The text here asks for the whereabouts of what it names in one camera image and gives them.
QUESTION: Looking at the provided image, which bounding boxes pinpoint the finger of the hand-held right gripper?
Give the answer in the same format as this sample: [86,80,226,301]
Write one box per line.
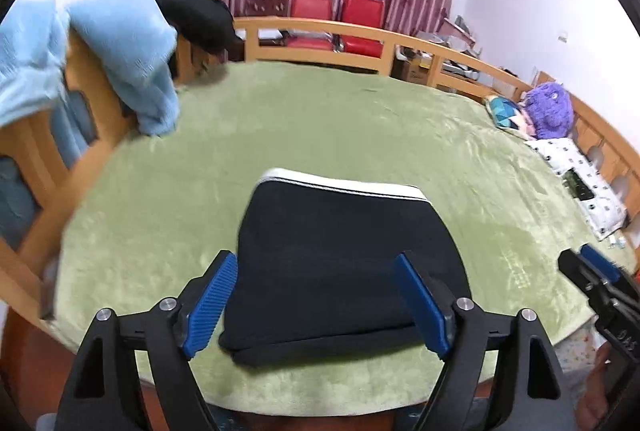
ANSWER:
[580,243,623,284]
[558,249,608,307]

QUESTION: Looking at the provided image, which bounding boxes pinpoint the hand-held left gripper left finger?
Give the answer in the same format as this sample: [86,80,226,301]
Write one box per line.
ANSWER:
[54,250,240,431]

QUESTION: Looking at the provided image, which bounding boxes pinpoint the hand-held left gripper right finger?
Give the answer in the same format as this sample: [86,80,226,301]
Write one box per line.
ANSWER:
[394,251,573,431]

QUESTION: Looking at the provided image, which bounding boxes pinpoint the black pants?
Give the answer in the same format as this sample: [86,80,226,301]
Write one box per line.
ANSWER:
[218,168,472,368]

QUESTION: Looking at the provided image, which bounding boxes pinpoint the person's leg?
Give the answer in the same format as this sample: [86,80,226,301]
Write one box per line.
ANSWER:
[555,326,616,431]

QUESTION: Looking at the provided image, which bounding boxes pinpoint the black flat device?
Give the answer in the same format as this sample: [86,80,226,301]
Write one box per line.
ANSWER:
[562,168,597,202]

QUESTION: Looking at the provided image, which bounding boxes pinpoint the white patterned pillow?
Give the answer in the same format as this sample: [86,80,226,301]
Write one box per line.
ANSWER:
[530,137,628,242]

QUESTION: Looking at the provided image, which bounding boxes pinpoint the purple plush toy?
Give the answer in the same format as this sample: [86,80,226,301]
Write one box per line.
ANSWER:
[522,81,574,139]

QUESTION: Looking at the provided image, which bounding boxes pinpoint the teal patterned pillow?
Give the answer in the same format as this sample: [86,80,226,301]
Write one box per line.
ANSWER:
[484,94,536,132]

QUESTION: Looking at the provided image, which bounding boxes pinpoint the green blanket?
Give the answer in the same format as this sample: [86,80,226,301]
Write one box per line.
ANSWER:
[52,60,638,414]

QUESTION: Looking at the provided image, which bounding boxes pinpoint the cardboard box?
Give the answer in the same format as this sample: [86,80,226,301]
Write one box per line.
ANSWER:
[400,56,431,84]

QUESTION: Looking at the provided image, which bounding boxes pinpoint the light blue towel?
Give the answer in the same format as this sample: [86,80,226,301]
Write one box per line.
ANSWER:
[0,0,181,247]

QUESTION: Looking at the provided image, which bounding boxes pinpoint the red chair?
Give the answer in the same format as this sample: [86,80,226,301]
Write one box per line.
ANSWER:
[339,0,386,57]
[285,0,335,52]

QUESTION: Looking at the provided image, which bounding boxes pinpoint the wooden bed frame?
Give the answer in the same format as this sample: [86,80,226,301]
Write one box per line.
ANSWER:
[0,16,640,337]

